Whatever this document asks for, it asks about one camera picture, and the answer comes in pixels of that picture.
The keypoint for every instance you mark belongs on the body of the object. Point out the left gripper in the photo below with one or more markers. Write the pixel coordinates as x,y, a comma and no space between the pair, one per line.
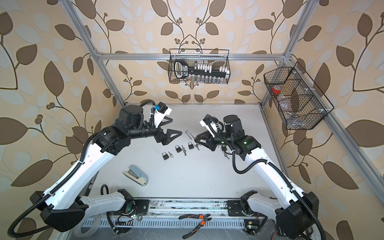
165,138

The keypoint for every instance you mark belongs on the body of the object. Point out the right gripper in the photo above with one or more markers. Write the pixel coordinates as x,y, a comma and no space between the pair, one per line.
209,140

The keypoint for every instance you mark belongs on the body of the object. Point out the brass padlock shackle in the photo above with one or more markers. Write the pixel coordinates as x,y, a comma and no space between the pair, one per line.
189,134

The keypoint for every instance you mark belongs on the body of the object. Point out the black padlock with keys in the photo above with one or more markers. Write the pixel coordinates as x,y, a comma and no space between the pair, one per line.
225,152
180,149

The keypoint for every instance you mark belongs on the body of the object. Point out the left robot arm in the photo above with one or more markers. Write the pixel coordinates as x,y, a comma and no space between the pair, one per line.
62,208

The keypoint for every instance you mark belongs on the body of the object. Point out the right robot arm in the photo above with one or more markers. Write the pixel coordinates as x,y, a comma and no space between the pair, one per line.
294,210

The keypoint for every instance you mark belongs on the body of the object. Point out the black white tool in basket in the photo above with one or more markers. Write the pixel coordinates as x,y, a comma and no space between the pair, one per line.
182,70

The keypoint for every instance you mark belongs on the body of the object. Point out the red cap item in basket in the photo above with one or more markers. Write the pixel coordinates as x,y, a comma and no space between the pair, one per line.
276,90

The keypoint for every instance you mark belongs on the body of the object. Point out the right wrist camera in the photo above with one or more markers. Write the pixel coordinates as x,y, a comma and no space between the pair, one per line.
211,124

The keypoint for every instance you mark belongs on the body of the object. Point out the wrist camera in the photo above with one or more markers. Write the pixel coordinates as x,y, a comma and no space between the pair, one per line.
161,111
211,124

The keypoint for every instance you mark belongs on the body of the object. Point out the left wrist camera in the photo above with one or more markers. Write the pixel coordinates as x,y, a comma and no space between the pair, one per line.
161,111

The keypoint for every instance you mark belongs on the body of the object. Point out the back wire basket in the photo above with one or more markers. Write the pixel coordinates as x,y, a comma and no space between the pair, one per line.
215,57

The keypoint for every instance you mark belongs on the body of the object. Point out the wire basket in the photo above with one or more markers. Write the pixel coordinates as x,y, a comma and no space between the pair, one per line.
302,104
215,57

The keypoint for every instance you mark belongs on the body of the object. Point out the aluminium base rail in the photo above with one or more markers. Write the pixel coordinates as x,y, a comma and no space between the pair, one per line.
165,213

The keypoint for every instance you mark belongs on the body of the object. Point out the right wire basket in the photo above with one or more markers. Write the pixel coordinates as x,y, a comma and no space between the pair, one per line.
302,104

